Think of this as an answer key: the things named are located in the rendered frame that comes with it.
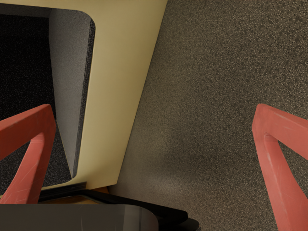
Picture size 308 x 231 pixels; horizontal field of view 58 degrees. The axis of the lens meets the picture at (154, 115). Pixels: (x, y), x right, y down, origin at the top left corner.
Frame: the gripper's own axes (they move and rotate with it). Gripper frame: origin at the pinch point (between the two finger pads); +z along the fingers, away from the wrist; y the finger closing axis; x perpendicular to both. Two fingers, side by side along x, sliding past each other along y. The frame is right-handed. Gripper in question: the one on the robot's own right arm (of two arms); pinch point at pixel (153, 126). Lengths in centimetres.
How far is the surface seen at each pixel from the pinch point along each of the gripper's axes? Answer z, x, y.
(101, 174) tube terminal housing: 20.0, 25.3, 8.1
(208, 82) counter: 11.1, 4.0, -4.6
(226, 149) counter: 6.8, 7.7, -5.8
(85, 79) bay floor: 17.3, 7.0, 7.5
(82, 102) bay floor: 17.5, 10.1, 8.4
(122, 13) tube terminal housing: 18.0, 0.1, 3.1
